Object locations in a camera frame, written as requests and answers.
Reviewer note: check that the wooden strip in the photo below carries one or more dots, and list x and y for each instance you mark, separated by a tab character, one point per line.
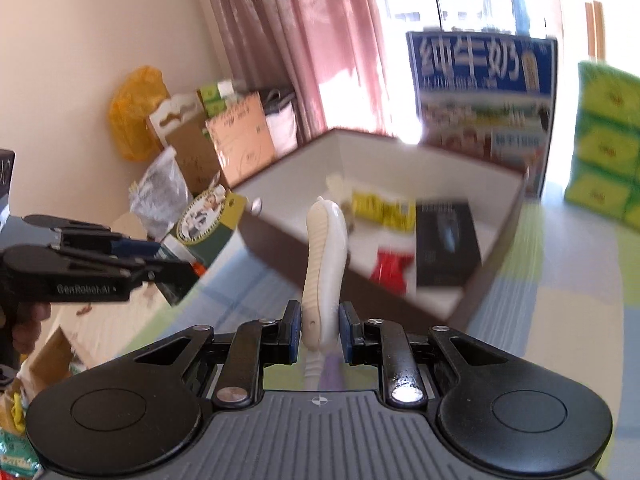
595	30

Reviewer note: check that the blue milk carton box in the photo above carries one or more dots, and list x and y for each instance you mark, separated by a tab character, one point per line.
480	105

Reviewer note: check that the clear plastic bag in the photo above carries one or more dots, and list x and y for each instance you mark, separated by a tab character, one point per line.
160	190

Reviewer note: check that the green tissue pack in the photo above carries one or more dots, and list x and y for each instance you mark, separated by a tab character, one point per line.
607	145

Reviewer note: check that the brown cardboard hanger box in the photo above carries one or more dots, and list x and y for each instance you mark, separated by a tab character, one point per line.
185	145

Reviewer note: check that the cream electric toothbrush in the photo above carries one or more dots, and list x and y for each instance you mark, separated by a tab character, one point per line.
322	270

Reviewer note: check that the orange cardboard box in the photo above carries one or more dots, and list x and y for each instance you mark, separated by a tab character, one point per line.
245	140

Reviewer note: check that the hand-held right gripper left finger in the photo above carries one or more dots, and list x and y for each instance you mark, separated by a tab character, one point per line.
295	327

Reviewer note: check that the red packet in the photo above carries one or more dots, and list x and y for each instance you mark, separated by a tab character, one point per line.
392	270

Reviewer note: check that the plaid cloth-covered desktop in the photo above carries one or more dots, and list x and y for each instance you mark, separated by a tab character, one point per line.
550	320

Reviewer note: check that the green lip salve card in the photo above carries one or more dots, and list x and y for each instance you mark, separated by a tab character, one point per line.
205	220

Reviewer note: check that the yellow snack packet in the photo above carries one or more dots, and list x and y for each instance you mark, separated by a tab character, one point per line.
382	210

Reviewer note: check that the black product box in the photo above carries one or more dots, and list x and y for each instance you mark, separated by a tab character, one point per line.
445	240

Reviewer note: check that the white bag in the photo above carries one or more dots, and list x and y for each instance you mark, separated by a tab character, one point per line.
282	125

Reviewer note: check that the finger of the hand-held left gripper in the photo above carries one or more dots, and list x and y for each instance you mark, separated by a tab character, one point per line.
135	247
100	275

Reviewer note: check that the pink curtain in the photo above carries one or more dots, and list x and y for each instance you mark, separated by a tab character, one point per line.
300	35

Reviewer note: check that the green and white boxes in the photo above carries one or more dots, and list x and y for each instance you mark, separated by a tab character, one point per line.
217	95

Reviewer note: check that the yellow plastic bag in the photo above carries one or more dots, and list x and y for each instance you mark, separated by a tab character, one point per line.
135	110

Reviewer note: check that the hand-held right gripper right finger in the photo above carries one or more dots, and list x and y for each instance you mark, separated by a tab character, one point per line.
346	330

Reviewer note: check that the person's left hand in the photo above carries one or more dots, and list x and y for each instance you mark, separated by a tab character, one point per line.
30	327

